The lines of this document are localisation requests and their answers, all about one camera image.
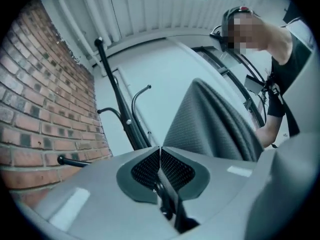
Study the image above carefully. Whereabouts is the white pipe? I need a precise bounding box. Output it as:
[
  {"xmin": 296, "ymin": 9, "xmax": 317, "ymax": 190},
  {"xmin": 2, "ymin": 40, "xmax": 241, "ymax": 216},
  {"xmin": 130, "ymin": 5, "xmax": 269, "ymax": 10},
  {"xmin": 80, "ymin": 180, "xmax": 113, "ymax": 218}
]
[
  {"xmin": 53, "ymin": 0, "xmax": 102, "ymax": 69},
  {"xmin": 81, "ymin": 0, "xmax": 121, "ymax": 44}
]

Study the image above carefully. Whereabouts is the person's black sleeveless shirt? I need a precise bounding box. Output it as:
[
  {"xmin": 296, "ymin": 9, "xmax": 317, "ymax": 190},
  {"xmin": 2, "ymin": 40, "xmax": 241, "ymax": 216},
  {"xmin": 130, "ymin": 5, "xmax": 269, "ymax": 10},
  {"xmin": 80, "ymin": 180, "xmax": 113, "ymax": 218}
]
[{"xmin": 266, "ymin": 30, "xmax": 316, "ymax": 125}]

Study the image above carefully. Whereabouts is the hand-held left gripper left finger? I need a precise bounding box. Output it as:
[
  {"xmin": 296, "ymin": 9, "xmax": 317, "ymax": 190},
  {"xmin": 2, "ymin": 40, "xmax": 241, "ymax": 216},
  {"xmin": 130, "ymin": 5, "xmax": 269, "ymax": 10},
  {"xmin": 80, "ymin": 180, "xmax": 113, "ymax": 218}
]
[{"xmin": 32, "ymin": 145, "xmax": 177, "ymax": 240}]

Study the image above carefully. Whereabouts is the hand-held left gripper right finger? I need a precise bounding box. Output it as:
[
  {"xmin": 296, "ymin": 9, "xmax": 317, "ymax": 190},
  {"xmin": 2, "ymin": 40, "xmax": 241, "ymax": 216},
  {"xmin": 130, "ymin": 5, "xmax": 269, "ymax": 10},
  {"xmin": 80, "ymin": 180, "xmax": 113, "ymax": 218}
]
[{"xmin": 160, "ymin": 145, "xmax": 273, "ymax": 229}]

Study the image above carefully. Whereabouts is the grey box on chest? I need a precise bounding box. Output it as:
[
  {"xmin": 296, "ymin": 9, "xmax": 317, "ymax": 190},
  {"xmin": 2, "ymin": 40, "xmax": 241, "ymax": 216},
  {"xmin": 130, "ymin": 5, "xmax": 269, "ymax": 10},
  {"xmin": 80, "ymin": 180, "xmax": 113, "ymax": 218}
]
[{"xmin": 244, "ymin": 74, "xmax": 266, "ymax": 95}]

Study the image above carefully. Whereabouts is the person's head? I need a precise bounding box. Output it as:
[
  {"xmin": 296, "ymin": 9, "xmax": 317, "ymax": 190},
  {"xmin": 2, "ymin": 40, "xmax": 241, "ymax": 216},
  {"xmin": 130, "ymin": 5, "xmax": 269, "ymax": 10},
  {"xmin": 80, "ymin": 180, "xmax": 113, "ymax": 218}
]
[{"xmin": 222, "ymin": 6, "xmax": 280, "ymax": 57}]

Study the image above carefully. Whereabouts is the person's right forearm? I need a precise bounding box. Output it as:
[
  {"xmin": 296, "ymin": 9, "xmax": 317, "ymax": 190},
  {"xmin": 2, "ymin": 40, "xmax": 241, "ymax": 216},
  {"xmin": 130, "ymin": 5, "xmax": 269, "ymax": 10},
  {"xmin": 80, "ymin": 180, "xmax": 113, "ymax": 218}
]
[{"xmin": 254, "ymin": 112, "xmax": 285, "ymax": 149}]

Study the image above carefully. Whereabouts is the grey clothing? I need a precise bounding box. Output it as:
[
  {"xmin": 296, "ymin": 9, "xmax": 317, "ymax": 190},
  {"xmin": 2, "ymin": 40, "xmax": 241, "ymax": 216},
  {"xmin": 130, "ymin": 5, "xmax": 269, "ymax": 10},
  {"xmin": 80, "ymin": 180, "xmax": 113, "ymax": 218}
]
[{"xmin": 162, "ymin": 77, "xmax": 265, "ymax": 163}]

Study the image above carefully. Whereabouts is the black strap with buckle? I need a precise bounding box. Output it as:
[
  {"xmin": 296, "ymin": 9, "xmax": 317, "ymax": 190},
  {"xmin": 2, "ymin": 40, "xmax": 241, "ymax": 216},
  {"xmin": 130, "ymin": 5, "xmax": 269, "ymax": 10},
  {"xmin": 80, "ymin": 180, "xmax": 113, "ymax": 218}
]
[{"xmin": 152, "ymin": 146, "xmax": 201, "ymax": 235}]

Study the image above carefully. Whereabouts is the black metal coat rack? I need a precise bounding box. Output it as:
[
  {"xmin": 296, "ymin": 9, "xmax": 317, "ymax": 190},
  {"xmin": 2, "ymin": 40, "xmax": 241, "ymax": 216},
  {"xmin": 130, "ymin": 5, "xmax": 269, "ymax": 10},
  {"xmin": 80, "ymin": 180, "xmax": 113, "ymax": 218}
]
[{"xmin": 56, "ymin": 36, "xmax": 153, "ymax": 169}]

